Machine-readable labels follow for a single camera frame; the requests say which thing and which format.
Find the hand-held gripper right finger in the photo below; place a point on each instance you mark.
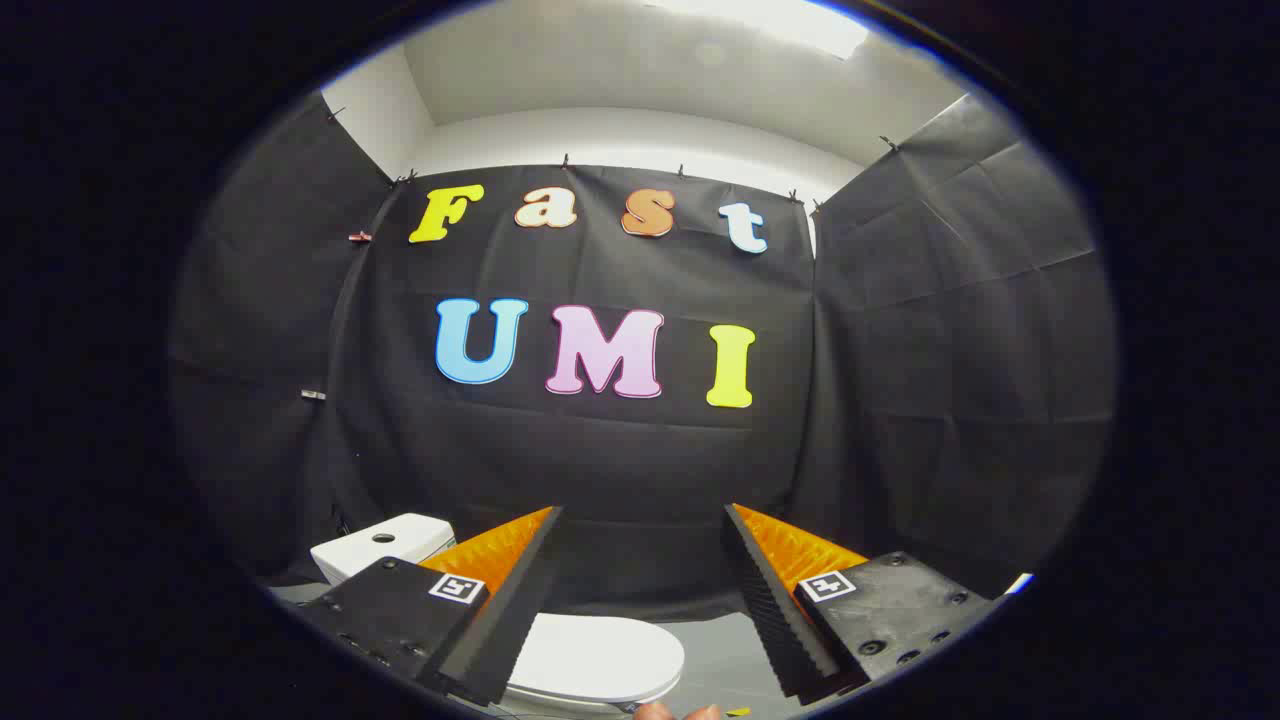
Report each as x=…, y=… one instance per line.
x=770, y=610

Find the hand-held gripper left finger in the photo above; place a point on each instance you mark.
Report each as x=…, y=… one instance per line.
x=510, y=620

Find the white toilet lid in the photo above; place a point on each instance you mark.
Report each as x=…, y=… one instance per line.
x=600, y=655

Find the white toilet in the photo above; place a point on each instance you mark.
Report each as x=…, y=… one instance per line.
x=350, y=562

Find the black backdrop cloth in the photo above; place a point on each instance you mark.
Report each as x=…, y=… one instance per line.
x=600, y=470

